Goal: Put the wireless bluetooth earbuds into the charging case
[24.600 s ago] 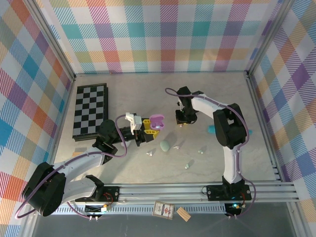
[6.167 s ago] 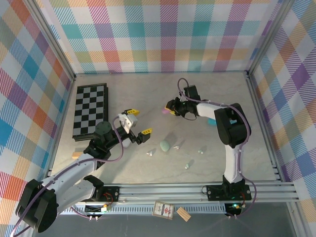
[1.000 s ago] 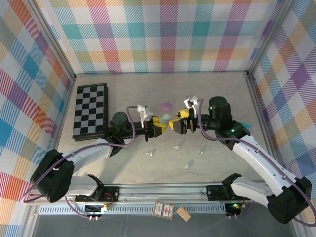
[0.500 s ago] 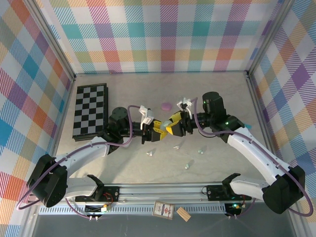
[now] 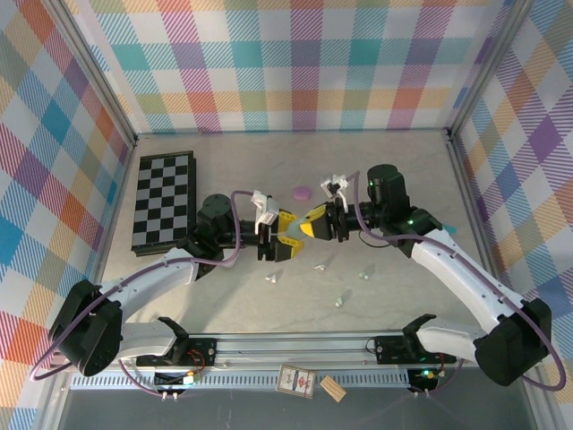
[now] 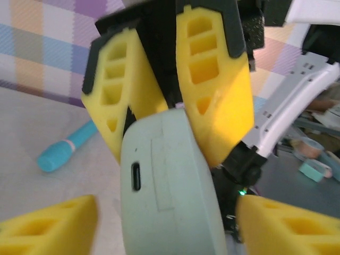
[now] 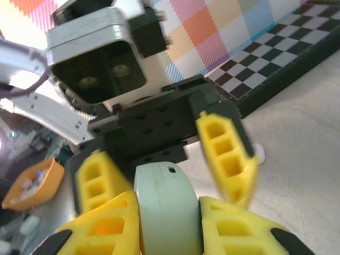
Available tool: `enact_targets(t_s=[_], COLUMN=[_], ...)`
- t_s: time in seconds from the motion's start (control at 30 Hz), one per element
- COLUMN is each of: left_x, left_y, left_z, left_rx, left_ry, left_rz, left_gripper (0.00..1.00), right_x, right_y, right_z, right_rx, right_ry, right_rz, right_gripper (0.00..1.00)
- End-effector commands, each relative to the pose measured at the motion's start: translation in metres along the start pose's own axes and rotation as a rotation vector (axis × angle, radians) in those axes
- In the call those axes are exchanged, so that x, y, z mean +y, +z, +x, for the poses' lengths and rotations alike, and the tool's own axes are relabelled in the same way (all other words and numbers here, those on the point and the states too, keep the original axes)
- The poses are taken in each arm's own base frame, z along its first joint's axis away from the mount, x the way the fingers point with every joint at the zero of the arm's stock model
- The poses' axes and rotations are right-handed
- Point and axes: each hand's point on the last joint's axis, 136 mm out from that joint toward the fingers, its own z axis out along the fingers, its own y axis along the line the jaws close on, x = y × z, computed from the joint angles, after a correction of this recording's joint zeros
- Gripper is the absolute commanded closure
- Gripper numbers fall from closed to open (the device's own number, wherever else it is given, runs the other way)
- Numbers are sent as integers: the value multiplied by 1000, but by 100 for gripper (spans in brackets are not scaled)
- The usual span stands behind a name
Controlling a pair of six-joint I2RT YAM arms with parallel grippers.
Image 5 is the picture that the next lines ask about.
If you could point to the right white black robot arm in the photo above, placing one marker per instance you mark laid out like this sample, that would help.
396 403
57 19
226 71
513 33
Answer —
465 277

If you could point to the teal cylindrical tube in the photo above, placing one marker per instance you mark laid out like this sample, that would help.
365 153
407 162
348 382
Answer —
452 230

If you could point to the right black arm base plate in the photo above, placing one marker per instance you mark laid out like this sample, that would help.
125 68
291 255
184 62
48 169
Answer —
389 347

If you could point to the small wooden block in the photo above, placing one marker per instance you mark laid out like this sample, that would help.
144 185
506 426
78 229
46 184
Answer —
333 389

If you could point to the aluminium floor rail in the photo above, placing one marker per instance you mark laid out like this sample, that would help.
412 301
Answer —
123 179
470 201

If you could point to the right aluminium corner post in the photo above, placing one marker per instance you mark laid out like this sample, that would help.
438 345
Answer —
487 67

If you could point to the black white folding chessboard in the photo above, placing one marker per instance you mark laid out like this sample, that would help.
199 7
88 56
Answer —
161 192

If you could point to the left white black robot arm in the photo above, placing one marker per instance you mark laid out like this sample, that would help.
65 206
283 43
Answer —
147 277

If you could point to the right black controller box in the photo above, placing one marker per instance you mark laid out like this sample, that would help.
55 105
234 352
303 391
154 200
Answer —
421 380

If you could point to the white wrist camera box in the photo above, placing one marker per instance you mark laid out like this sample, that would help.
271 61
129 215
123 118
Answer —
266 208
333 183

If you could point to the left black controller box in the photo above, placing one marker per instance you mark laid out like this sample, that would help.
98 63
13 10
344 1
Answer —
170 378

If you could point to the playing card box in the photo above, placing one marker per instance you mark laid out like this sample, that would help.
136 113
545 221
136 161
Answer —
296 380

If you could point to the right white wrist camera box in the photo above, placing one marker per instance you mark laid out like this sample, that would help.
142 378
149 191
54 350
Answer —
333 183

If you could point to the mint green earbud charging case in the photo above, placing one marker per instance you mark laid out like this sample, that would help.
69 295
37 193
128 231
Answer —
295 229

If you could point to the left aluminium floor rail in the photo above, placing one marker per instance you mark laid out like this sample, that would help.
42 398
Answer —
123 179

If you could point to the left aluminium corner post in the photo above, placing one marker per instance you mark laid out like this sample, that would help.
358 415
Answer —
95 74

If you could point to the black controller box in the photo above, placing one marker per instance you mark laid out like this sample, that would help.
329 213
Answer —
170 378
421 380

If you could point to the right aluminium floor rail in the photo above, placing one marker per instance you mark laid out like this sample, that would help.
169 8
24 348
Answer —
470 201

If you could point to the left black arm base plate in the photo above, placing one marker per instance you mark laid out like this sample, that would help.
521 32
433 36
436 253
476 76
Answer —
203 347

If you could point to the aluminium corner post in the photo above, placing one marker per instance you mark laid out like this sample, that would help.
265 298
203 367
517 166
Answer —
95 74
487 67

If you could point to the purple earbud charging case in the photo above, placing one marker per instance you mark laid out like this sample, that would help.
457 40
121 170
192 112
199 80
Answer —
302 192

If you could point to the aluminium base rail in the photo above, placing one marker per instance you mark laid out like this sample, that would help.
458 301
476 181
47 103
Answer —
291 349

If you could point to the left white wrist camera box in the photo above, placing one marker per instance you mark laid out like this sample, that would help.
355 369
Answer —
266 208

